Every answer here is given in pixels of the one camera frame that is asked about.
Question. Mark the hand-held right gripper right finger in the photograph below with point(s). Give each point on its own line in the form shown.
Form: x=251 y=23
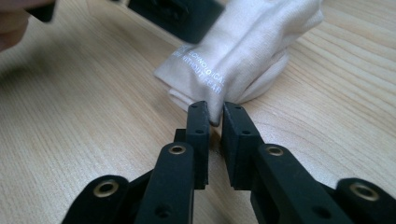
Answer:
x=243 y=155

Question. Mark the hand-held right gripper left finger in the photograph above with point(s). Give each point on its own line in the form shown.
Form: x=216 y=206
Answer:
x=197 y=146

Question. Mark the white printed cloth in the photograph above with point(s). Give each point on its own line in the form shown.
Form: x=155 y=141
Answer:
x=249 y=46

